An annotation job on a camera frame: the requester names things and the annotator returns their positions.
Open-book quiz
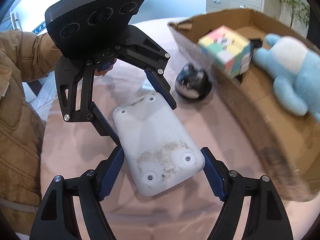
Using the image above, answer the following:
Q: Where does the white plastic device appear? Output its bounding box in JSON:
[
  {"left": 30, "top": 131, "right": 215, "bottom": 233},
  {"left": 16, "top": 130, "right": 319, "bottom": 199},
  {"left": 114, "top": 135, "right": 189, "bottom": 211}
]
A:
[{"left": 113, "top": 92, "right": 205, "bottom": 196}]

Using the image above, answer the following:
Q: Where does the left forearm brown sleeve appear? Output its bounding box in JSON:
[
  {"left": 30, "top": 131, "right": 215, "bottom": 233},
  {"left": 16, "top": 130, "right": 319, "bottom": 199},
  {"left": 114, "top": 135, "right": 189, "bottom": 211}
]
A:
[{"left": 1, "top": 30, "right": 62, "bottom": 82}]

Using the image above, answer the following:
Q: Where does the left hand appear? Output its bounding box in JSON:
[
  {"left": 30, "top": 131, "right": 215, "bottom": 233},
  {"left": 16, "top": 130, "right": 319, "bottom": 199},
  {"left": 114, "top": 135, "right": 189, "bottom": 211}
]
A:
[{"left": 94, "top": 59, "right": 117, "bottom": 76}]

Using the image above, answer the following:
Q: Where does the black cat figurine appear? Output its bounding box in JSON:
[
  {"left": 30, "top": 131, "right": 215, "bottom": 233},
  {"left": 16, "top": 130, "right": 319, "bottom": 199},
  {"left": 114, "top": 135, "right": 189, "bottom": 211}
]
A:
[{"left": 175, "top": 63, "right": 212, "bottom": 101}]

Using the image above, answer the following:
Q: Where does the pastel rubiks cube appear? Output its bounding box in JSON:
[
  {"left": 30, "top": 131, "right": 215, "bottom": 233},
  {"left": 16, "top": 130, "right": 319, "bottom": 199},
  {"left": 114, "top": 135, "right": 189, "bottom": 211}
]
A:
[{"left": 197, "top": 25, "right": 252, "bottom": 78}]

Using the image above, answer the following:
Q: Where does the cardboard box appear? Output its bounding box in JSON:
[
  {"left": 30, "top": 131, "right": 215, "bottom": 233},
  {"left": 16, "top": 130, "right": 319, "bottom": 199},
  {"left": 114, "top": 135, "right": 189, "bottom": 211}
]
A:
[{"left": 168, "top": 9, "right": 319, "bottom": 202}]

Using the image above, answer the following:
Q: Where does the black product box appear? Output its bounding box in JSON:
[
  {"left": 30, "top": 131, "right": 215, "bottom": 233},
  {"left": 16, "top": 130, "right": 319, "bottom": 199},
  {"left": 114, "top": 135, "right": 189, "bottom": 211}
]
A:
[{"left": 236, "top": 38, "right": 263, "bottom": 83}]

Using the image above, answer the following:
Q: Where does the blue plush toy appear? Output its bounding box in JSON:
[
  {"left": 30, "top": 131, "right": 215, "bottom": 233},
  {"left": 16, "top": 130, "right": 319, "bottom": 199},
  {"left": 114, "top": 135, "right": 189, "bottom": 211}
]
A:
[{"left": 252, "top": 34, "right": 320, "bottom": 121}]

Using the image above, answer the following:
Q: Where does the green plant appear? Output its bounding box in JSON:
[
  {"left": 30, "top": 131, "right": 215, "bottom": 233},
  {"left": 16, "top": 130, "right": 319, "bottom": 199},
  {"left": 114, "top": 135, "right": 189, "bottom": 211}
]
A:
[{"left": 278, "top": 0, "right": 310, "bottom": 28}]

